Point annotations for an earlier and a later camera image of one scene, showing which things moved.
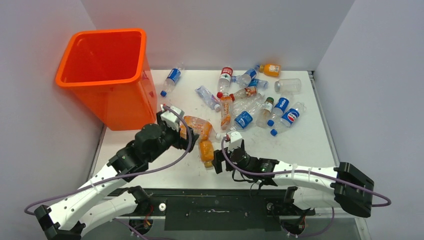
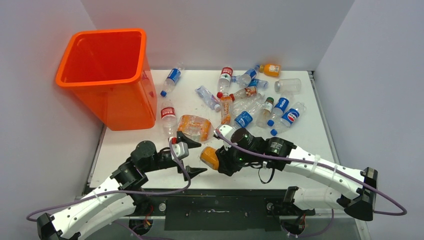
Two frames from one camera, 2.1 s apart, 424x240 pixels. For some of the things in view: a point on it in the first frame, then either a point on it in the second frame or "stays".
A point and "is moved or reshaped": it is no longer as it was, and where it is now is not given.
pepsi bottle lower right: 289,118 stays
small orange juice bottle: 206,153 is moved or reshaped
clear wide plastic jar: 292,85 stays
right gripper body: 222,155 stays
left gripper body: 172,137 to 163,163
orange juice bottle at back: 270,70 stays
